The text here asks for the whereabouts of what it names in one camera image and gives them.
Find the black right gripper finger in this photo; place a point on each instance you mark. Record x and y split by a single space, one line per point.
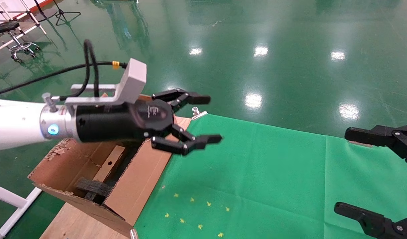
389 139
372 224

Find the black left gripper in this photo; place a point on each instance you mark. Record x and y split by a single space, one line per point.
117 122

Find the small brown cardboard box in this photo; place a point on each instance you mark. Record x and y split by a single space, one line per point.
114 156

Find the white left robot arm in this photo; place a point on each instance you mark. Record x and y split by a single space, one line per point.
14 122

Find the large open cardboard carton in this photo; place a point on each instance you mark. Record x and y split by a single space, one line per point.
137 182

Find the green table cloth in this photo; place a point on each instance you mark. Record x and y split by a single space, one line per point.
289 182

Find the black foam block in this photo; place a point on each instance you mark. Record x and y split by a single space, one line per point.
93 187

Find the black tripod stand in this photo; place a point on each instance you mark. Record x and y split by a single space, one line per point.
62 15

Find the black round base stand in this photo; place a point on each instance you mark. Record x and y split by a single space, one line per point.
45 15

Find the black round stool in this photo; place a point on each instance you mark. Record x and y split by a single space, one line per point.
5 27

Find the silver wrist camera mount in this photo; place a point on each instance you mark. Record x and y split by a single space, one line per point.
133 79

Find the white table leg frame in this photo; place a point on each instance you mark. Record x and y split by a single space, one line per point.
7 196

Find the white metal rack frame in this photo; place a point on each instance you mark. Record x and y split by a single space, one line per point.
4 46

